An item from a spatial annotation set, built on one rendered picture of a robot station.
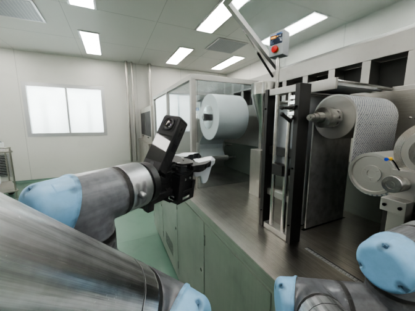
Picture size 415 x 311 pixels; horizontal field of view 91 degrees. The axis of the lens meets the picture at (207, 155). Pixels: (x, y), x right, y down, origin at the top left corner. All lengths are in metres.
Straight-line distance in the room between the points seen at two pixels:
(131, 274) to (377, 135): 0.82
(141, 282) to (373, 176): 0.67
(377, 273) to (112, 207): 0.39
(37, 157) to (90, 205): 5.67
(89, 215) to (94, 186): 0.03
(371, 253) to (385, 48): 0.88
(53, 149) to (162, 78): 3.12
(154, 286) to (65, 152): 5.66
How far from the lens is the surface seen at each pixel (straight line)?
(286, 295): 0.42
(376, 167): 0.74
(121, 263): 0.18
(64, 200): 0.27
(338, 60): 1.23
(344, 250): 0.87
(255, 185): 1.21
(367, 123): 0.81
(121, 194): 0.30
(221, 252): 0.98
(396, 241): 0.42
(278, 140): 0.81
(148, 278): 0.21
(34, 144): 5.93
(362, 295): 0.46
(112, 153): 5.75
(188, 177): 0.42
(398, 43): 1.13
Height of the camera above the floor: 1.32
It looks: 9 degrees down
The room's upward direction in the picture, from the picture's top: straight up
